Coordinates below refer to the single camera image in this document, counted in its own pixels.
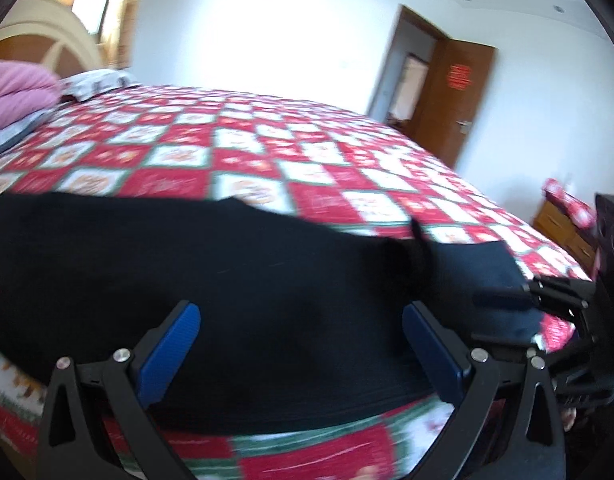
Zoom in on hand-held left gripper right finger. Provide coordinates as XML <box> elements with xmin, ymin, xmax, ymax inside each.
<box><xmin>402</xmin><ymin>300</ymin><xmax>566</xmax><ymax>480</ymax></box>

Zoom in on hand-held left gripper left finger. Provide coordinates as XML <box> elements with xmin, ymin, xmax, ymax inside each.
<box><xmin>37</xmin><ymin>300</ymin><xmax>203</xmax><ymax>480</ymax></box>

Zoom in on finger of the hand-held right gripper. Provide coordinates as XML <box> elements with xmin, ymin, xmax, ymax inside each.
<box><xmin>469</xmin><ymin>329</ymin><xmax>591</xmax><ymax>380</ymax></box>
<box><xmin>472</xmin><ymin>277</ymin><xmax>594</xmax><ymax>312</ymax></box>

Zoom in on black pants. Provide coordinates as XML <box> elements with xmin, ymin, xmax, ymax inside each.
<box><xmin>0</xmin><ymin>192</ymin><xmax>544</xmax><ymax>437</ymax></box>

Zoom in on wooden cabinet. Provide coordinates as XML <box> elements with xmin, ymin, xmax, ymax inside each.
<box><xmin>534</xmin><ymin>195</ymin><xmax>599</xmax><ymax>262</ymax></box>

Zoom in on red patterned bundle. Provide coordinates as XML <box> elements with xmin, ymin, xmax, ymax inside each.
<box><xmin>541</xmin><ymin>177</ymin><xmax>599</xmax><ymax>229</ymax></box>

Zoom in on brown wooden door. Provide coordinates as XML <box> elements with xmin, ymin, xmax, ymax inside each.
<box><xmin>411</xmin><ymin>37</ymin><xmax>499</xmax><ymax>169</ymax></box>

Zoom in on red checkered printed blanket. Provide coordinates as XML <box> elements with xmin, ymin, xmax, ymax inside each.
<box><xmin>0</xmin><ymin>85</ymin><xmax>594</xmax><ymax>480</ymax></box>

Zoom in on red paper door decoration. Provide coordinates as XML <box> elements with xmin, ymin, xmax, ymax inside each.
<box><xmin>446</xmin><ymin>62</ymin><xmax>472</xmax><ymax>90</ymax></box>

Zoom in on grey folded blanket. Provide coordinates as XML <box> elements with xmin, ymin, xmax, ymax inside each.
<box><xmin>0</xmin><ymin>107</ymin><xmax>56</xmax><ymax>159</ymax></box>

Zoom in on white patterned pillow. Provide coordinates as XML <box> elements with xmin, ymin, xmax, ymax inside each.
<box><xmin>59</xmin><ymin>69</ymin><xmax>141</xmax><ymax>102</ymax></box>

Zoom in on pink folded blanket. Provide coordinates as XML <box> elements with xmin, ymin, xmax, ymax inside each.
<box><xmin>0</xmin><ymin>59</ymin><xmax>62</xmax><ymax>133</ymax></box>

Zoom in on narrow yellow curtain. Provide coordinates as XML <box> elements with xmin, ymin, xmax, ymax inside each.
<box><xmin>101</xmin><ymin>0</ymin><xmax>151</xmax><ymax>69</ymax></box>

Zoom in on cream wooden headboard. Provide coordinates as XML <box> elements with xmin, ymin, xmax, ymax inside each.
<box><xmin>0</xmin><ymin>0</ymin><xmax>108</xmax><ymax>79</ymax></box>

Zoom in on brown door frame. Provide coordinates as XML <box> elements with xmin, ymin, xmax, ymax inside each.
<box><xmin>367</xmin><ymin>4</ymin><xmax>451</xmax><ymax>132</ymax></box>

